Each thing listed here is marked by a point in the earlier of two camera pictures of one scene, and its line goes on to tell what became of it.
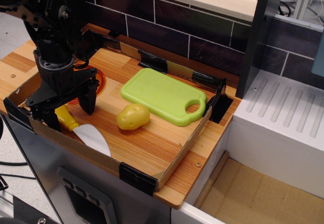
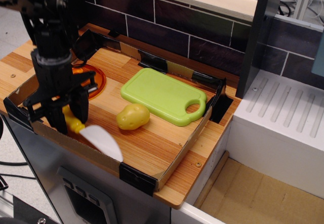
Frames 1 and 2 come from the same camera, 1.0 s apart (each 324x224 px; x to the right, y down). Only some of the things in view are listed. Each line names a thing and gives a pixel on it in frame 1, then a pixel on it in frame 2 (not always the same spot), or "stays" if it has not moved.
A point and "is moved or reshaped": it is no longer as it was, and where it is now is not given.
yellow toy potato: x=131 y=116 stays
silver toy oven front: x=77 y=190 stays
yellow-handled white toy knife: x=89 y=134 is moved or reshaped
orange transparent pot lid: x=99 y=76 stays
